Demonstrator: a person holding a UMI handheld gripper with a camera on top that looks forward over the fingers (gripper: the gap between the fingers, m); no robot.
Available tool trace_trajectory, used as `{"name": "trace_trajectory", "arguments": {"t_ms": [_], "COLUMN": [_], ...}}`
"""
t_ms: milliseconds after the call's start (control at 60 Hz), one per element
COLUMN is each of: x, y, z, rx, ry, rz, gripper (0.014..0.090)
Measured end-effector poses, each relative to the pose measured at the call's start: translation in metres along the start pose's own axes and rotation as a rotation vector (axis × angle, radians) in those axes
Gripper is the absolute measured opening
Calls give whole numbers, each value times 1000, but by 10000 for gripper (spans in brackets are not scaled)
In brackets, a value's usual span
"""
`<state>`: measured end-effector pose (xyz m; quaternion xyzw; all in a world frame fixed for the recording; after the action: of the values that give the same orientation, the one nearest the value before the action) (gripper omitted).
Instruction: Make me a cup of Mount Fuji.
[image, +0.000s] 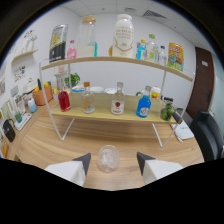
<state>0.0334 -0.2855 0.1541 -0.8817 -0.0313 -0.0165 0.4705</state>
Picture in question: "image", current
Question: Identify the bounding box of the light blue label bottle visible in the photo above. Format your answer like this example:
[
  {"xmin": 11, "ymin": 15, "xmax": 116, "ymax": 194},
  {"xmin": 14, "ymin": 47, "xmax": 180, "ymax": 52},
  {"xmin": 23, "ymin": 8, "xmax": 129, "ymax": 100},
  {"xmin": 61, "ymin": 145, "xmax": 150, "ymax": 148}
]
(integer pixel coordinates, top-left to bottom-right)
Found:
[{"xmin": 136, "ymin": 39, "xmax": 148, "ymax": 61}]

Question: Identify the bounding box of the teal liquid bottle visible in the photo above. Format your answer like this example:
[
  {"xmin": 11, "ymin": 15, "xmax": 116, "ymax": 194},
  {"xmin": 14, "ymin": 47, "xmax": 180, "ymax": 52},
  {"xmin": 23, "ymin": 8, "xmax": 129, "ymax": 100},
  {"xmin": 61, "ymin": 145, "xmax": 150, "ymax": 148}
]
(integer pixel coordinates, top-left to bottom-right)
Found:
[{"xmin": 93, "ymin": 41, "xmax": 99, "ymax": 58}]

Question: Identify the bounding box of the white cooker pot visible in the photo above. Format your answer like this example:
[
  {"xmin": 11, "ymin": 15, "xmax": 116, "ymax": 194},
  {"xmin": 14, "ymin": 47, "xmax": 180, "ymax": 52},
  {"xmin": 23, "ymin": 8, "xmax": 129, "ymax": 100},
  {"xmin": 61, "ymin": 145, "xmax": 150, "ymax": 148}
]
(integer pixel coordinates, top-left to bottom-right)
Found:
[{"xmin": 22, "ymin": 77, "xmax": 39, "ymax": 95}]

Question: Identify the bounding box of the clear glass with ice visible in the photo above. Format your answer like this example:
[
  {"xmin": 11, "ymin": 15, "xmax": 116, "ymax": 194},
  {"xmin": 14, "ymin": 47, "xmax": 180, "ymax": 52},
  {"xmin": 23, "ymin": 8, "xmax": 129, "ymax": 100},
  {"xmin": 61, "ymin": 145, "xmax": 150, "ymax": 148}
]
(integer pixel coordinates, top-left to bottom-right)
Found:
[{"xmin": 96, "ymin": 144, "xmax": 120, "ymax": 174}]

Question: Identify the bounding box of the two-tier wooden white-frame rack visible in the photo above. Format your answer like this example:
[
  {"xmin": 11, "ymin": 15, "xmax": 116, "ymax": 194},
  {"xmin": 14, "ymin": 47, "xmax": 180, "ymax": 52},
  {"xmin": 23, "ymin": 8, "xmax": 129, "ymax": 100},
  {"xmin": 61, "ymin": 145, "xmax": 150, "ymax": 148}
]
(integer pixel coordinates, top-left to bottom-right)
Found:
[{"xmin": 38, "ymin": 55, "xmax": 196, "ymax": 148}]

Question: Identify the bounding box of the white tray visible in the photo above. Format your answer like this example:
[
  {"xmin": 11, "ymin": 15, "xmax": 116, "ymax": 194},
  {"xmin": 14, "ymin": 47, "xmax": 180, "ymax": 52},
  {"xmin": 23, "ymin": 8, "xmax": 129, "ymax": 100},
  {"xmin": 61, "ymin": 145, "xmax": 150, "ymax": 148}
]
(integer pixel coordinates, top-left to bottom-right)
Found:
[{"xmin": 13, "ymin": 112, "xmax": 33, "ymax": 131}]

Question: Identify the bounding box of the brown door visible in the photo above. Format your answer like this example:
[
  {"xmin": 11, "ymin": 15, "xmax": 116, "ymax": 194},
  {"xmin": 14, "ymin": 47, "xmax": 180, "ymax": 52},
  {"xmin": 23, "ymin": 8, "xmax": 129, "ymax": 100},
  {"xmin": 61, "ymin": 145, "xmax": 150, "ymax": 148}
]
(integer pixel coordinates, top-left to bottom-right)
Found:
[{"xmin": 185, "ymin": 46, "xmax": 216, "ymax": 120}]

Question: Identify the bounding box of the blue rimmed bowl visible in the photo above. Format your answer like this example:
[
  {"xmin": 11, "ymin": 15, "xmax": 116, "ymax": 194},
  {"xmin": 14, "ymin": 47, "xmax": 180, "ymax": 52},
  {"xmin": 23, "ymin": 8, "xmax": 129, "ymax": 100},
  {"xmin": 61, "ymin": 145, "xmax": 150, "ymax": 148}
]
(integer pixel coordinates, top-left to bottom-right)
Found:
[{"xmin": 71, "ymin": 84, "xmax": 86, "ymax": 94}]

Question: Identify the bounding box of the large white milk bottle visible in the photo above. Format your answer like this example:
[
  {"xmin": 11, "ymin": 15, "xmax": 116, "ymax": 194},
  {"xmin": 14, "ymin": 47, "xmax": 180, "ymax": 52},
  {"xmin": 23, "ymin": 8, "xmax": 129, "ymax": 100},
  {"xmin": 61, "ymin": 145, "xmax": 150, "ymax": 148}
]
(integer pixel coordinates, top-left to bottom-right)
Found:
[{"xmin": 111, "ymin": 13, "xmax": 135, "ymax": 59}]

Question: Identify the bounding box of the clear bottle red label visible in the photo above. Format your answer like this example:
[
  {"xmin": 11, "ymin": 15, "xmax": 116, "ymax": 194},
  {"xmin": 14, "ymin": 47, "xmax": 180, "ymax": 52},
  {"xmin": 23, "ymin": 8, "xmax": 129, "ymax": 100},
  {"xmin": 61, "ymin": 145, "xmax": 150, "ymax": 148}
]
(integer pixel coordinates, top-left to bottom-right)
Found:
[{"xmin": 110, "ymin": 81, "xmax": 126, "ymax": 116}]

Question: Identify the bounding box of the clear bottle green cap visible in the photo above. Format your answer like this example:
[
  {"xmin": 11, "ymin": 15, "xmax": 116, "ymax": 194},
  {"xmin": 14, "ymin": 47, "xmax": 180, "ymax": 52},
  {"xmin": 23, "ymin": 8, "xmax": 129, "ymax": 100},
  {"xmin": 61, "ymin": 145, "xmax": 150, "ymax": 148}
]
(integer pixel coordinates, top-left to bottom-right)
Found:
[{"xmin": 146, "ymin": 33, "xmax": 159, "ymax": 64}]

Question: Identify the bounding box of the wooden wall shelf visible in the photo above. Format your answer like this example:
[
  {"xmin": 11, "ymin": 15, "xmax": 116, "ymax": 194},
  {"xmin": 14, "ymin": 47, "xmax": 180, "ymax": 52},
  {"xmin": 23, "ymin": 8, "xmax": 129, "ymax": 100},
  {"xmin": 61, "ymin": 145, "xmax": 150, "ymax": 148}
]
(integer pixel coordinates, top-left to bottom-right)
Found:
[{"xmin": 11, "ymin": 48, "xmax": 39, "ymax": 64}]

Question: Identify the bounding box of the white bowl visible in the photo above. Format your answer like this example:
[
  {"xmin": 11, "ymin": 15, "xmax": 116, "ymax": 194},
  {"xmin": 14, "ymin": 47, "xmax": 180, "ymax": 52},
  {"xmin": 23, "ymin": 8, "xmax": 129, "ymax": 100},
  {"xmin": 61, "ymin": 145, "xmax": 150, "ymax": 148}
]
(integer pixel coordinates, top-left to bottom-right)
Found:
[{"xmin": 89, "ymin": 86, "xmax": 105, "ymax": 94}]

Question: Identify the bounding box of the white and blue cup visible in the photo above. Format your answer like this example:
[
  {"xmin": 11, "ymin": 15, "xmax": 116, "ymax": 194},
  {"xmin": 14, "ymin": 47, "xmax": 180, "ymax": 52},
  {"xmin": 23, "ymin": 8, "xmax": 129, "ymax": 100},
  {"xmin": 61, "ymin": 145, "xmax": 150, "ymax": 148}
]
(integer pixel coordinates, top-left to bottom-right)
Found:
[{"xmin": 27, "ymin": 97, "xmax": 38, "ymax": 114}]

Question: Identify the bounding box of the white plant ornament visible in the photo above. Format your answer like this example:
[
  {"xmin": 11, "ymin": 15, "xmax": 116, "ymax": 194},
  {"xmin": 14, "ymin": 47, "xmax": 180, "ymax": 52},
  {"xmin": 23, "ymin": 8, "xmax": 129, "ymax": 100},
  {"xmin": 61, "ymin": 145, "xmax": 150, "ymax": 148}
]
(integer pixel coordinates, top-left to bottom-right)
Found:
[{"xmin": 24, "ymin": 31, "xmax": 38, "ymax": 51}]

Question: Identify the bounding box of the green potted plant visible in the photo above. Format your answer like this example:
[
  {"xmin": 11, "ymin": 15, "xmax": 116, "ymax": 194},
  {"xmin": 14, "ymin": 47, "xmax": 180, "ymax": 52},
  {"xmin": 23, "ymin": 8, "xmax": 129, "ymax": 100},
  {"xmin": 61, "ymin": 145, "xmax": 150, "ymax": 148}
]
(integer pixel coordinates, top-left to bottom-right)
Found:
[{"xmin": 64, "ymin": 72, "xmax": 81, "ymax": 89}]

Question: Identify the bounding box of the small blue liquid bottle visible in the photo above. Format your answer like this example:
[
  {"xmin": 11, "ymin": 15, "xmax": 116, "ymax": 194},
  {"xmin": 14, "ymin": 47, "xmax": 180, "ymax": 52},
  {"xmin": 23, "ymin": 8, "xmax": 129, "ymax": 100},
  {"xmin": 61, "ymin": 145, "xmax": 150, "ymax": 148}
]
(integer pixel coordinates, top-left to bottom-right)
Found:
[{"xmin": 135, "ymin": 85, "xmax": 152, "ymax": 119}]

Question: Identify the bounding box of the tall black yellow can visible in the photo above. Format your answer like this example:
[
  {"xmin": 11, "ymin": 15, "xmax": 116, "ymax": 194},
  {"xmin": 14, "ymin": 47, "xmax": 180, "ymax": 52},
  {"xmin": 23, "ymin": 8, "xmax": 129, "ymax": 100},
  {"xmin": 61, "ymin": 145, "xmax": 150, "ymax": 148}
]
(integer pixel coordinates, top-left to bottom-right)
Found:
[{"xmin": 48, "ymin": 23, "xmax": 69, "ymax": 64}]

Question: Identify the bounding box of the green cup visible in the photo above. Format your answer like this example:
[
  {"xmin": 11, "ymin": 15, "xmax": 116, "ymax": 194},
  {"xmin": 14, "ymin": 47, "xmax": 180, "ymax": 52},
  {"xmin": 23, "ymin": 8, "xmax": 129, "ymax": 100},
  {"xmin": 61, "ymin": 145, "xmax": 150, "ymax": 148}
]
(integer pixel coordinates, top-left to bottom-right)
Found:
[{"xmin": 14, "ymin": 110, "xmax": 23, "ymax": 124}]

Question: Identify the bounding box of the clear bottle orange cap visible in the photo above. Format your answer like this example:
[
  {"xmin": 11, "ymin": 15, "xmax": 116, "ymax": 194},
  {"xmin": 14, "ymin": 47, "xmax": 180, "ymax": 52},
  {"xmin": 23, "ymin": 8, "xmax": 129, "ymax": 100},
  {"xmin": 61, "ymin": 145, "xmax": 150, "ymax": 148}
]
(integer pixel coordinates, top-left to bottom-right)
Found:
[{"xmin": 81, "ymin": 81, "xmax": 96, "ymax": 115}]

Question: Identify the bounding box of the black pitcher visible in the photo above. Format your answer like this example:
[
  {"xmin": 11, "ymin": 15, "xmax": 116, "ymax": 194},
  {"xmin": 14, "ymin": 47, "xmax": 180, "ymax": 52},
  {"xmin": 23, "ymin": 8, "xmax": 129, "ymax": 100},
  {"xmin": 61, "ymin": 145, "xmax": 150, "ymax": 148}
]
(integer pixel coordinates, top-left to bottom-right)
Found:
[{"xmin": 2, "ymin": 118, "xmax": 17, "ymax": 143}]

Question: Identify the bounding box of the jar of green limes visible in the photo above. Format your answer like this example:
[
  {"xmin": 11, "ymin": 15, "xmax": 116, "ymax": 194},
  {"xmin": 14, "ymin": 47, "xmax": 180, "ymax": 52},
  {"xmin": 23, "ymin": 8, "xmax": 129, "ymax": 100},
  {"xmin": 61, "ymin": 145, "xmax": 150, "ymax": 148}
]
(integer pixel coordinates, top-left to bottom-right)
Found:
[{"xmin": 159, "ymin": 97, "xmax": 176, "ymax": 122}]

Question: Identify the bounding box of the black sofa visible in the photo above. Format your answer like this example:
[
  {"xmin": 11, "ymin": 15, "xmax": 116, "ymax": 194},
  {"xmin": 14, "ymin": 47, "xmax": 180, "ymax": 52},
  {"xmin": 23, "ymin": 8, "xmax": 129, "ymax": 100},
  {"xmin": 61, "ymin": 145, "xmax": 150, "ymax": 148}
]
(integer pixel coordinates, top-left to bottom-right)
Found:
[{"xmin": 189, "ymin": 109, "xmax": 224, "ymax": 163}]

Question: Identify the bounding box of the orange storage basket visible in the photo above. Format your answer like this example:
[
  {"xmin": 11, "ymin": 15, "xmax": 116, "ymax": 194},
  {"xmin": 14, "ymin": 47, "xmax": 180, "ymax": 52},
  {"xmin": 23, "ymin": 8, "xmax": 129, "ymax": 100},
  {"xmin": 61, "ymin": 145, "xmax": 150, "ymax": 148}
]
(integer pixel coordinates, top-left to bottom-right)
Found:
[{"xmin": 32, "ymin": 85, "xmax": 54, "ymax": 107}]

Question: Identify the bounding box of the red liquid glass bottle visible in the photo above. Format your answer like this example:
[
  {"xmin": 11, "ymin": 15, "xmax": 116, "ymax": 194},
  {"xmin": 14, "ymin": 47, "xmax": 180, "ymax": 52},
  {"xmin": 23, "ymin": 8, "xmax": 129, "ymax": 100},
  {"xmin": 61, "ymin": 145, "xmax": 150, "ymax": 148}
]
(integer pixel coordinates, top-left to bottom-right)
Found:
[{"xmin": 57, "ymin": 85, "xmax": 72, "ymax": 113}]

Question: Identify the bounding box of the ceiling air vent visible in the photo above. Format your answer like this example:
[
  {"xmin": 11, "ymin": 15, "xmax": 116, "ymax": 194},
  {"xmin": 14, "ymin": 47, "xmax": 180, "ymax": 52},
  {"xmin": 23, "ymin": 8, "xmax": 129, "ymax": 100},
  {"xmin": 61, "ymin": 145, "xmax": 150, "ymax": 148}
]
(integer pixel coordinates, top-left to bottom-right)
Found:
[{"xmin": 143, "ymin": 9, "xmax": 168, "ymax": 20}]

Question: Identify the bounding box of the white notebook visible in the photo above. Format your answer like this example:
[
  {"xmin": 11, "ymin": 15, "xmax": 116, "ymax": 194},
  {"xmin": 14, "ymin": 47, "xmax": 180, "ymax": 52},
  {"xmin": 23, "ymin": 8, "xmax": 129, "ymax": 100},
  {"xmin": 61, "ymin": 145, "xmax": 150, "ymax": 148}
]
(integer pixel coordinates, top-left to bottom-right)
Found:
[{"xmin": 170, "ymin": 119, "xmax": 195, "ymax": 141}]

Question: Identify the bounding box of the pink liquid bottle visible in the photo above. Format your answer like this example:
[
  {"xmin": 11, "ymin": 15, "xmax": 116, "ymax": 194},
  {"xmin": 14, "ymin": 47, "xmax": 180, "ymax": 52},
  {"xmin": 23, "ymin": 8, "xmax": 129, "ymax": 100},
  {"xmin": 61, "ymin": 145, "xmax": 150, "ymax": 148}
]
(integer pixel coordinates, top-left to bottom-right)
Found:
[{"xmin": 66, "ymin": 39, "xmax": 78, "ymax": 61}]

